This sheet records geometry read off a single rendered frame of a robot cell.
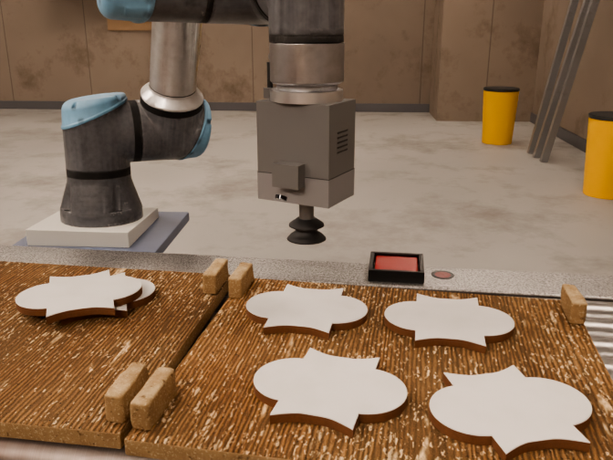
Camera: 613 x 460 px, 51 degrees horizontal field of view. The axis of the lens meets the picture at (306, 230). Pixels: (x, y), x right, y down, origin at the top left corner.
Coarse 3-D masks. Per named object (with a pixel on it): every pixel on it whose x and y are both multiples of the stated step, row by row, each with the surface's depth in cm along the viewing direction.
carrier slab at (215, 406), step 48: (384, 288) 81; (240, 336) 68; (288, 336) 68; (336, 336) 68; (384, 336) 68; (528, 336) 68; (576, 336) 68; (192, 384) 59; (240, 384) 59; (432, 384) 59; (576, 384) 59; (144, 432) 52; (192, 432) 52; (240, 432) 52; (288, 432) 52; (336, 432) 52; (384, 432) 52; (432, 432) 52
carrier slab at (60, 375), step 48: (0, 288) 81; (192, 288) 81; (0, 336) 68; (48, 336) 68; (96, 336) 68; (144, 336) 68; (192, 336) 70; (0, 384) 59; (48, 384) 59; (96, 384) 59; (0, 432) 54; (48, 432) 53; (96, 432) 53
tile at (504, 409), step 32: (448, 384) 59; (480, 384) 58; (512, 384) 58; (544, 384) 58; (448, 416) 53; (480, 416) 53; (512, 416) 53; (544, 416) 53; (576, 416) 53; (512, 448) 49; (544, 448) 50; (576, 448) 50
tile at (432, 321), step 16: (400, 304) 74; (416, 304) 74; (432, 304) 74; (448, 304) 74; (464, 304) 74; (384, 320) 71; (400, 320) 70; (416, 320) 70; (432, 320) 70; (448, 320) 70; (464, 320) 70; (480, 320) 70; (496, 320) 70; (512, 320) 70; (416, 336) 66; (432, 336) 66; (448, 336) 66; (464, 336) 66; (480, 336) 66; (496, 336) 67
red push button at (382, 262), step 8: (376, 256) 94; (384, 256) 93; (392, 256) 93; (400, 256) 93; (376, 264) 91; (384, 264) 91; (392, 264) 91; (400, 264) 91; (408, 264) 91; (416, 264) 91
